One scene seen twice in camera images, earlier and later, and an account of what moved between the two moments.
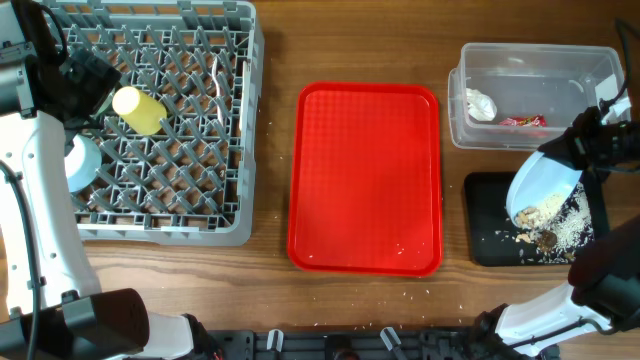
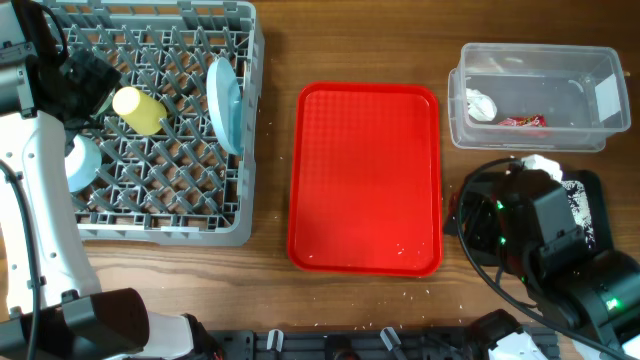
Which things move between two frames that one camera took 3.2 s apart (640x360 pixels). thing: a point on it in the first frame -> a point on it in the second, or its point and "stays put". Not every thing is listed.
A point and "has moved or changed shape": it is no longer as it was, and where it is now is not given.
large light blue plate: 536,178 has moved or changed shape
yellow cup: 140,112 stays put
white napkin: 480,106 stays put
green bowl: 104,106 stays put
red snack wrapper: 524,121 stays put
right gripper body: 604,145 -> 511,255
